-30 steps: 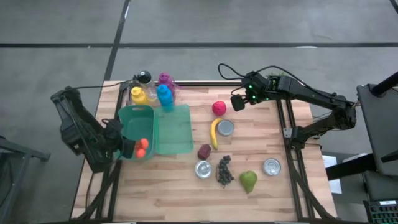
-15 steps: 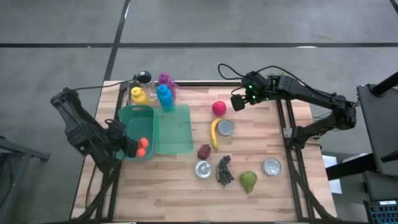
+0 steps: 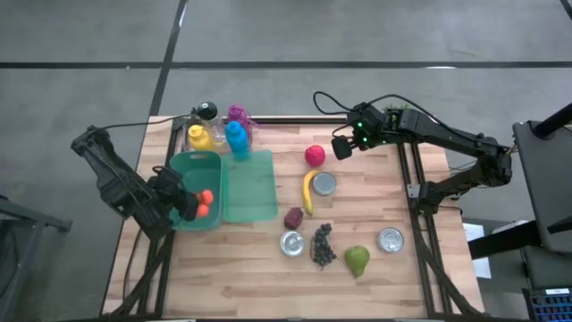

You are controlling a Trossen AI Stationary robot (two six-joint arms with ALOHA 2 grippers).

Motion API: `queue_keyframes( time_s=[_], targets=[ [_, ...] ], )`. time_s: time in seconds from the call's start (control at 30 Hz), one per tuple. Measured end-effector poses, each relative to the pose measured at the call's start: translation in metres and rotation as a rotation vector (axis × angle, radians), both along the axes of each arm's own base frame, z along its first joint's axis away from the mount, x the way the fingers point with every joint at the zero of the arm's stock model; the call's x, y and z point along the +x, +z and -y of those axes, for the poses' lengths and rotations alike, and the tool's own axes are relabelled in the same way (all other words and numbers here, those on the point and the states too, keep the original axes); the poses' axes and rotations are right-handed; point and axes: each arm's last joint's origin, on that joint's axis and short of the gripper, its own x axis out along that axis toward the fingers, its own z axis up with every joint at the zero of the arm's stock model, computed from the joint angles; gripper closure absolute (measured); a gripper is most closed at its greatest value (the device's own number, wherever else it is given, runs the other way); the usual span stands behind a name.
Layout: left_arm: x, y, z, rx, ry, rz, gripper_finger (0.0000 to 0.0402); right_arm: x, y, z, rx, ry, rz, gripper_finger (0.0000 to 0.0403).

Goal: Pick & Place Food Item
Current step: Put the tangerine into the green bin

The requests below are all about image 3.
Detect clear bottle black cap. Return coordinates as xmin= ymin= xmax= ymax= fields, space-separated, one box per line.
xmin=197 ymin=101 xmax=226 ymax=147

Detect yellow banana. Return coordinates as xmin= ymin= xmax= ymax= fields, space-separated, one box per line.
xmin=301 ymin=168 xmax=321 ymax=216

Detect silver tin can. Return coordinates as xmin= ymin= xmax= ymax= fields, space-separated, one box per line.
xmin=279 ymin=229 xmax=307 ymax=258
xmin=377 ymin=226 xmax=406 ymax=254
xmin=311 ymin=171 xmax=338 ymax=197

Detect blue plastic bottle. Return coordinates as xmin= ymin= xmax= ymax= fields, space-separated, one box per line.
xmin=223 ymin=120 xmax=251 ymax=162

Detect green pear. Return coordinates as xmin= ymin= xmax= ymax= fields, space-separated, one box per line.
xmin=342 ymin=244 xmax=371 ymax=279

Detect orange tangerine cluster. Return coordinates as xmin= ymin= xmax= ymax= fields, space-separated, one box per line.
xmin=195 ymin=189 xmax=215 ymax=219

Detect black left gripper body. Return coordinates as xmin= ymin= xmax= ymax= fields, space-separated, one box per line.
xmin=150 ymin=165 xmax=191 ymax=224

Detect black aluminium frame rails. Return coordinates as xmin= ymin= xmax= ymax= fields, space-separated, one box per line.
xmin=118 ymin=116 xmax=185 ymax=318
xmin=395 ymin=142 xmax=482 ymax=319

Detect dark maroon fruit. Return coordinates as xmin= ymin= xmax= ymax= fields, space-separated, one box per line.
xmin=283 ymin=207 xmax=305 ymax=231

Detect teal plastic bin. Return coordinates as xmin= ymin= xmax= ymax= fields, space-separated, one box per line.
xmin=168 ymin=150 xmax=224 ymax=232

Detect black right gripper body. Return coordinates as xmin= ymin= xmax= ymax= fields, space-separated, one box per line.
xmin=331 ymin=101 xmax=397 ymax=161

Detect thin brown cable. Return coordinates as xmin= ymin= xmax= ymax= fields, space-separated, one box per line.
xmin=122 ymin=223 xmax=152 ymax=290

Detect magenta plastic bottle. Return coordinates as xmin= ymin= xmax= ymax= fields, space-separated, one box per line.
xmin=226 ymin=103 xmax=260 ymax=135

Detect yellow mustard bottle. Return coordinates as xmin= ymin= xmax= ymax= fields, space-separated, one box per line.
xmin=188 ymin=124 xmax=215 ymax=152

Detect translucent teal bin lid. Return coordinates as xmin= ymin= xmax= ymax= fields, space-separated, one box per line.
xmin=222 ymin=149 xmax=279 ymax=224

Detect grey metal stand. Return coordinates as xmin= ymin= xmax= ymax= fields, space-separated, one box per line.
xmin=0 ymin=191 xmax=73 ymax=322

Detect dark grape bunch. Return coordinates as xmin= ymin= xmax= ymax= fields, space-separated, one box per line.
xmin=309 ymin=222 xmax=338 ymax=269

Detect red round fruit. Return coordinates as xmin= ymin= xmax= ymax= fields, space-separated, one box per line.
xmin=304 ymin=144 xmax=326 ymax=167

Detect long black frame crossbar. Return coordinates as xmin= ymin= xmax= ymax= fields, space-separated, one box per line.
xmin=172 ymin=114 xmax=358 ymax=126

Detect clear plastic container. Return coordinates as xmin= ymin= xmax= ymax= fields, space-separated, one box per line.
xmin=181 ymin=116 xmax=257 ymax=154

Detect white paper sheet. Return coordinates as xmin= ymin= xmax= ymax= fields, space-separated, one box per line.
xmin=462 ymin=222 xmax=492 ymax=279

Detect thin black cable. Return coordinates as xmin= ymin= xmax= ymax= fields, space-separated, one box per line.
xmin=312 ymin=90 xmax=443 ymax=131
xmin=95 ymin=114 xmax=198 ymax=132

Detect backlit keyboard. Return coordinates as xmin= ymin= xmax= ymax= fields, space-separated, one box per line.
xmin=521 ymin=287 xmax=572 ymax=322

